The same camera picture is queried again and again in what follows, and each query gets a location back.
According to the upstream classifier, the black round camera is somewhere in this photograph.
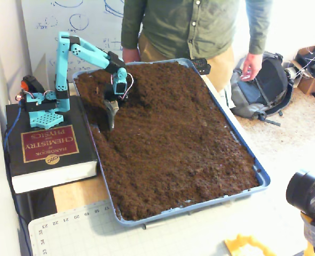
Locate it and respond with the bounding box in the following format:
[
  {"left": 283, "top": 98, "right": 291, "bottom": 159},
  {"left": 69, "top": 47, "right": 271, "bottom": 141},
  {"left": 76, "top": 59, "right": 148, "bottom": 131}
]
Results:
[{"left": 285, "top": 169, "right": 315, "bottom": 217}]

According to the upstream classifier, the black chemistry physics handbook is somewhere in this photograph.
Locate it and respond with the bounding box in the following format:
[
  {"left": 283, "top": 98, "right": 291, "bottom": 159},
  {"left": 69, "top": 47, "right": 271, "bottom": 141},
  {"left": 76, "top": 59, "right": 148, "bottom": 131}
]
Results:
[{"left": 5, "top": 94, "right": 99, "bottom": 194}]

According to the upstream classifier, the person left hand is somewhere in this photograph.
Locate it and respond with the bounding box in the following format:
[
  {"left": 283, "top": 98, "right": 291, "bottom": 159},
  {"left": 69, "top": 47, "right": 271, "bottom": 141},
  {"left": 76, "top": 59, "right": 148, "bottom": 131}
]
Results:
[{"left": 239, "top": 52, "right": 263, "bottom": 82}]

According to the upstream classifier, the black perforated box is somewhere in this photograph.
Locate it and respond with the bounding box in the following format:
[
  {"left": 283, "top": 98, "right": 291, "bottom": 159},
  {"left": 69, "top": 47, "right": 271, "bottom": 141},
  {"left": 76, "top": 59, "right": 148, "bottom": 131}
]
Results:
[{"left": 191, "top": 58, "right": 211, "bottom": 75}]

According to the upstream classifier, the blue plastic tray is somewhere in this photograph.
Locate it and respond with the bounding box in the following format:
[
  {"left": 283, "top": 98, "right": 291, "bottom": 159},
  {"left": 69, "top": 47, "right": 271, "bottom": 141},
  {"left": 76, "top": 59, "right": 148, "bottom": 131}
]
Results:
[{"left": 72, "top": 58, "right": 271, "bottom": 228}]

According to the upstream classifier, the white red wrist servo cable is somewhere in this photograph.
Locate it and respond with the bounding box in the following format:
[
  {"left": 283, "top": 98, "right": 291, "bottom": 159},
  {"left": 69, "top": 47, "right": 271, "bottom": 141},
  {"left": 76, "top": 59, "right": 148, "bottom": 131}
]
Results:
[{"left": 121, "top": 72, "right": 135, "bottom": 101}]

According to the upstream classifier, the brown soil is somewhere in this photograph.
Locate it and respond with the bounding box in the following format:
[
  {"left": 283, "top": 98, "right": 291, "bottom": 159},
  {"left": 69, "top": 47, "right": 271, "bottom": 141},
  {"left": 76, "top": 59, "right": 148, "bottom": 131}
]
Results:
[{"left": 74, "top": 61, "right": 260, "bottom": 221}]

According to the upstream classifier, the grey metal bar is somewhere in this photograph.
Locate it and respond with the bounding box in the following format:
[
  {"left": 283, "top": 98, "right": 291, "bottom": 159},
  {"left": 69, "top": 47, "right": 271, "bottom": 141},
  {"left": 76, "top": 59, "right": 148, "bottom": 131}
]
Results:
[{"left": 143, "top": 222, "right": 165, "bottom": 230}]

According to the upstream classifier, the person left forearm green sleeve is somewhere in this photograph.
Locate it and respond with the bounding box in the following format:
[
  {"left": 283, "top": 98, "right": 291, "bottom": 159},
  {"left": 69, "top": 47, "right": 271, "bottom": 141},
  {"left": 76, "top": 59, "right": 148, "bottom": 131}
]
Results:
[{"left": 247, "top": 0, "right": 273, "bottom": 56}]

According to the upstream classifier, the blue cable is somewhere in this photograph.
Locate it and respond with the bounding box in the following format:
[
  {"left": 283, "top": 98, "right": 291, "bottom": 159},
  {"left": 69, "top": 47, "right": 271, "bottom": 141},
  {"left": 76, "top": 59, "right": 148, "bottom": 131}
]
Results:
[{"left": 3, "top": 105, "right": 33, "bottom": 256}]

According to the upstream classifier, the yellow plastic bracket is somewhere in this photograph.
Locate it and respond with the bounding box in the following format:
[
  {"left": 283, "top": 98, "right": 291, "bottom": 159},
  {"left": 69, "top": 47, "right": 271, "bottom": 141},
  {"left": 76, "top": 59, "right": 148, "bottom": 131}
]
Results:
[{"left": 224, "top": 234, "right": 278, "bottom": 256}]

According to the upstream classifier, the black round device orange face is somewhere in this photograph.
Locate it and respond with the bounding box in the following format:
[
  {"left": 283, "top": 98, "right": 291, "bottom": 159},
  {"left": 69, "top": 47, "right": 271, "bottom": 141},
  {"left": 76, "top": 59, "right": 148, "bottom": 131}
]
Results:
[{"left": 20, "top": 75, "right": 45, "bottom": 94}]

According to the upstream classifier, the white grid cutting mat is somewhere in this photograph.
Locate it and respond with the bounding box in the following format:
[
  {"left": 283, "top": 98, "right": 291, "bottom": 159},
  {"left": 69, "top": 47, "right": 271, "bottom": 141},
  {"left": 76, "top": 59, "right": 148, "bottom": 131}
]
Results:
[{"left": 28, "top": 198, "right": 308, "bottom": 256}]

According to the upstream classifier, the grey black backpack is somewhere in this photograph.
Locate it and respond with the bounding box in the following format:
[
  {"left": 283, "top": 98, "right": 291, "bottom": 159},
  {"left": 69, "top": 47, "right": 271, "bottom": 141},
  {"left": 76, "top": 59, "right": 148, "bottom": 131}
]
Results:
[{"left": 228, "top": 52, "right": 294, "bottom": 127}]

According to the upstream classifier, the person right hand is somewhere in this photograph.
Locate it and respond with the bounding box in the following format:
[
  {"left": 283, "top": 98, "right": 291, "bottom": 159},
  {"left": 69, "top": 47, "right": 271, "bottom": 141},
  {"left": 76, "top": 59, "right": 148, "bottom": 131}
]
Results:
[{"left": 122, "top": 47, "right": 142, "bottom": 65}]

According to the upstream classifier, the whiteboard with blue drawings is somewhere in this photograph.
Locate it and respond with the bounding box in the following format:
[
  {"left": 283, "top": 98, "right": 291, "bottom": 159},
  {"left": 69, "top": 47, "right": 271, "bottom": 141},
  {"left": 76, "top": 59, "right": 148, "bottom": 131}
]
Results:
[{"left": 20, "top": 0, "right": 145, "bottom": 89}]

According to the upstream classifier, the brown cardboard box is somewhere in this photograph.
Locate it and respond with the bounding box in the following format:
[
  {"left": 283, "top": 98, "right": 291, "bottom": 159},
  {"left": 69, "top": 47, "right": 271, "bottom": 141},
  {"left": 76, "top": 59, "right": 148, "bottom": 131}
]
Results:
[{"left": 289, "top": 44, "right": 315, "bottom": 95}]

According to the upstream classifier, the person body green shirt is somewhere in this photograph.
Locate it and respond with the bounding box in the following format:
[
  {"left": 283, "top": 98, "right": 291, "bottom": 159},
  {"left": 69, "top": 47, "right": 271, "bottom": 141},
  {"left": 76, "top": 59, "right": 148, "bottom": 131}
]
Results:
[{"left": 138, "top": 0, "right": 251, "bottom": 93}]

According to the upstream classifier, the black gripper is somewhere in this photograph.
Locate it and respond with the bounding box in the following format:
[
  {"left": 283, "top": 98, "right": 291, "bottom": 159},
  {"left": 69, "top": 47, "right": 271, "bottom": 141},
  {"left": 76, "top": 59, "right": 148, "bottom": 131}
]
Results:
[{"left": 103, "top": 83, "right": 128, "bottom": 132}]

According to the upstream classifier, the person right forearm green sleeve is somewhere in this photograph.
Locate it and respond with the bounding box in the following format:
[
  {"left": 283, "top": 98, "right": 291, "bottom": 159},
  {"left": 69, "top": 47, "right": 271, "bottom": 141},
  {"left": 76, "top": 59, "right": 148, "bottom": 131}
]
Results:
[{"left": 121, "top": 0, "right": 147, "bottom": 51}]

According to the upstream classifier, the teal five-joint robot arm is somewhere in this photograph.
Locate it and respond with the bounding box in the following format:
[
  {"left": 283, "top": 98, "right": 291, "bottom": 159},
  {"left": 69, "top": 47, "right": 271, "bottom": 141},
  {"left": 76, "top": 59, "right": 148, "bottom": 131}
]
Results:
[{"left": 20, "top": 31, "right": 129, "bottom": 128}]

